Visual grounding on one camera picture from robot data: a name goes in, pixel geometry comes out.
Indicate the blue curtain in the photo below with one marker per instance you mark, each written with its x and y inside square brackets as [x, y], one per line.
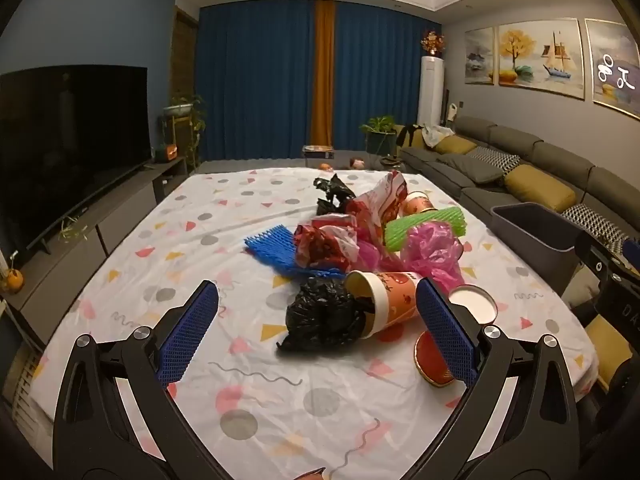
[255, 80]
[380, 70]

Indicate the red paper bowl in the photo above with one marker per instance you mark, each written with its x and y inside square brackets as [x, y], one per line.
[432, 360]

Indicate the flat grey pillow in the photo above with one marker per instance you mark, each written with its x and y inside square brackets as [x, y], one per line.
[470, 167]

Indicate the dried yellow stems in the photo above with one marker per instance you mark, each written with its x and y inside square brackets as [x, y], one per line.
[72, 229]

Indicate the red printed paper cup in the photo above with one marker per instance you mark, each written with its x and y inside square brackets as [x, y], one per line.
[419, 205]

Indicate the pink plastic bag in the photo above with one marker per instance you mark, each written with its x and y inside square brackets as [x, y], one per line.
[432, 252]

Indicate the green plant in dark pot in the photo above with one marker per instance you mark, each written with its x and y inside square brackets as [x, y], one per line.
[378, 130]

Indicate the small white object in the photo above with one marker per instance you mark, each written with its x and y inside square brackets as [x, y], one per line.
[452, 112]

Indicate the doll head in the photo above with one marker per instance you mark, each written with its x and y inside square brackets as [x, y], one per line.
[356, 163]

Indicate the tree and sailboat painting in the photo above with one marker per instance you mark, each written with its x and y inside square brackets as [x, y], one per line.
[542, 60]

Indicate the small landscape painting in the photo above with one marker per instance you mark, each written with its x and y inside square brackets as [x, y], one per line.
[480, 57]

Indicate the red white plastic bag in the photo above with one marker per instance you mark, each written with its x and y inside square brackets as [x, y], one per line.
[382, 200]

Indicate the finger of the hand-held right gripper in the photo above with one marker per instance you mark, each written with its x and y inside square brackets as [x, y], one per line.
[633, 250]
[597, 255]

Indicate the patterned white tablecloth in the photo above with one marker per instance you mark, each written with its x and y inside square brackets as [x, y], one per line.
[200, 240]

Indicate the gold plant stand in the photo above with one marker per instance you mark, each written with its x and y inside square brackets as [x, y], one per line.
[176, 132]

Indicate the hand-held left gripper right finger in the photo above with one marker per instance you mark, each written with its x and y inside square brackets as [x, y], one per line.
[445, 330]

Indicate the paper cup with white base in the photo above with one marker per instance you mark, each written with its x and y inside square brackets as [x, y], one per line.
[472, 304]

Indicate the orange gourd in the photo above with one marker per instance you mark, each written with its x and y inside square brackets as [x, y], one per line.
[12, 281]

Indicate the grey television cabinet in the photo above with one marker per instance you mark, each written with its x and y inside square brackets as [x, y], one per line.
[75, 260]

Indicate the brown wooden door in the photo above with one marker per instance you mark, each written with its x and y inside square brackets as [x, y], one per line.
[184, 70]

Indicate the white cloth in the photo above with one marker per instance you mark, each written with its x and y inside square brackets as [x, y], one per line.
[437, 135]

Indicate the black plastic bag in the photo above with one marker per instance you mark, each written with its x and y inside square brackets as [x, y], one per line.
[320, 315]
[332, 192]

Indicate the white standing air conditioner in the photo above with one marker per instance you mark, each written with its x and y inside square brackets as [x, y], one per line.
[431, 90]

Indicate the orange artificial flowers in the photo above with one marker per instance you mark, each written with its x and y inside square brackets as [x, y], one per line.
[433, 42]

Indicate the small yellow pillow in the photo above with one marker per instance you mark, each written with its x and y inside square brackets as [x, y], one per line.
[455, 145]

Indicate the black white patterned pillow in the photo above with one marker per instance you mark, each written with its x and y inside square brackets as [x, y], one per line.
[497, 157]
[595, 222]

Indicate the orange paper cup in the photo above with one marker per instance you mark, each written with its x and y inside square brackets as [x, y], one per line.
[392, 295]

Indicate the trailing potted plant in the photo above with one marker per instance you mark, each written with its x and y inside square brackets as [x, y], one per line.
[182, 107]

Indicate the grey sofa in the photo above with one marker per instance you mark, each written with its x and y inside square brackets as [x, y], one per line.
[545, 157]

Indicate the purple sky painting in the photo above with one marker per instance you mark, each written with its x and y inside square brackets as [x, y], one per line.
[615, 70]

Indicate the black television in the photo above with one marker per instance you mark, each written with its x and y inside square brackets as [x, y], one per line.
[65, 160]

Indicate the orange curtain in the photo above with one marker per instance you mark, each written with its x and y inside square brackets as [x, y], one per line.
[322, 70]

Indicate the large yellow pillow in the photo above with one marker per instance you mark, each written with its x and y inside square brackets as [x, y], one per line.
[540, 187]

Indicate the dark tray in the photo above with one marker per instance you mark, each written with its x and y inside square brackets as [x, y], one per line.
[391, 161]

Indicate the blue foam net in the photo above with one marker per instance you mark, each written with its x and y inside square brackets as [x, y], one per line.
[270, 247]

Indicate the colourful box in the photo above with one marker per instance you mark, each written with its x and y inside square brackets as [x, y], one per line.
[318, 150]

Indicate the green foam net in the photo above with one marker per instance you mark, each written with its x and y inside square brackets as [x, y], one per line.
[425, 225]

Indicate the yellow sofa seat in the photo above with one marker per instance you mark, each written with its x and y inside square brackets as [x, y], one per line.
[602, 350]

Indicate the grey plastic bin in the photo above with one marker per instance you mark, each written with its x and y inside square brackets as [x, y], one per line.
[530, 230]

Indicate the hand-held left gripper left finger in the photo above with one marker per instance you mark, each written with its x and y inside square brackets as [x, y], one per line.
[192, 330]

